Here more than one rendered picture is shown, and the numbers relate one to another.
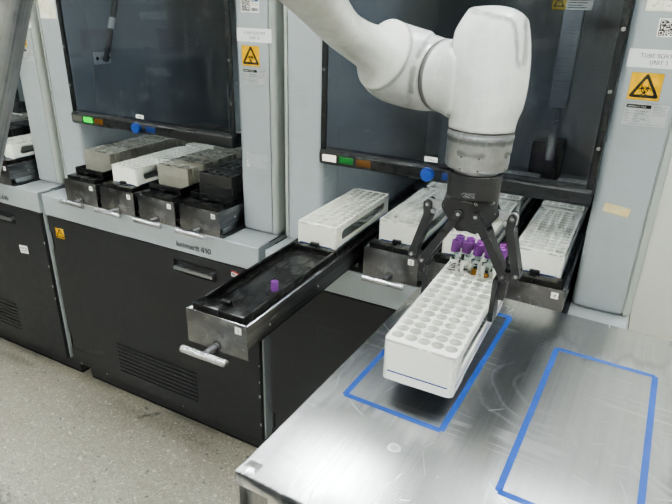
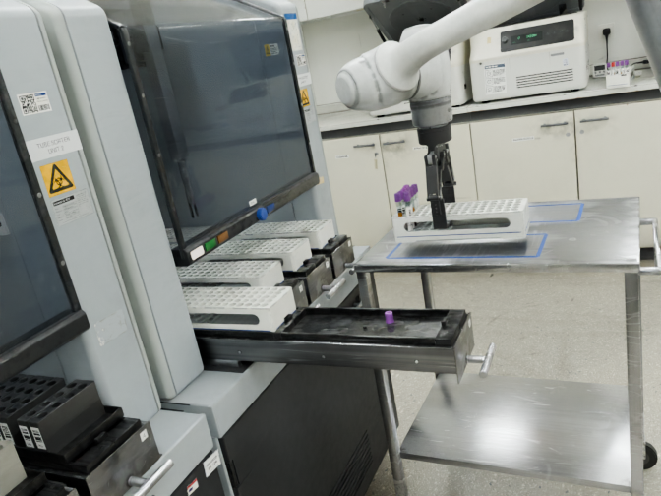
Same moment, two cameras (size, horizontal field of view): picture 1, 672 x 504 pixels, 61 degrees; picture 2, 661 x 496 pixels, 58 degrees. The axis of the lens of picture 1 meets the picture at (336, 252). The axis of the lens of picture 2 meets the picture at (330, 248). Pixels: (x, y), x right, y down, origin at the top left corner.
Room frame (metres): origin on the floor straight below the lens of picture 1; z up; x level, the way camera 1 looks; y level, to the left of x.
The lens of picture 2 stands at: (1.08, 1.15, 1.30)
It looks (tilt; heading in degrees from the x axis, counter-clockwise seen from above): 18 degrees down; 270
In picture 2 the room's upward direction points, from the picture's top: 11 degrees counter-clockwise
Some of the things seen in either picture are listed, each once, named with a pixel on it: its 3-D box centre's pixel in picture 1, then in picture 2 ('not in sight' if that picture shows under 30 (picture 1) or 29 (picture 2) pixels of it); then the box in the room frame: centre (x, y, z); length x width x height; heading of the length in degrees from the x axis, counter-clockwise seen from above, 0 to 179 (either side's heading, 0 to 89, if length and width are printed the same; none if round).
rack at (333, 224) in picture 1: (346, 218); (222, 310); (1.31, -0.02, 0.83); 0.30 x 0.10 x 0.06; 152
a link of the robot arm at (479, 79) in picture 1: (481, 68); (420, 63); (0.80, -0.19, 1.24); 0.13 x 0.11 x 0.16; 36
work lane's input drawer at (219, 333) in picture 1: (308, 264); (303, 336); (1.15, 0.06, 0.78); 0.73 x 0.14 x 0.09; 152
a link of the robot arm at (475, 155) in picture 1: (478, 150); (431, 112); (0.79, -0.20, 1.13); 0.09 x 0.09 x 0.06
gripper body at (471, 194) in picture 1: (471, 200); (436, 145); (0.79, -0.19, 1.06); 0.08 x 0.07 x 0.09; 63
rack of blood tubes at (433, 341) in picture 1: (451, 318); (459, 220); (0.76, -0.18, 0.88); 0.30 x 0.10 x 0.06; 153
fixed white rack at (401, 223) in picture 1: (420, 216); (220, 280); (1.34, -0.21, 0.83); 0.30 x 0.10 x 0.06; 152
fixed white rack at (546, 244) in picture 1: (548, 241); (280, 237); (1.20, -0.48, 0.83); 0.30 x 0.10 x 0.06; 152
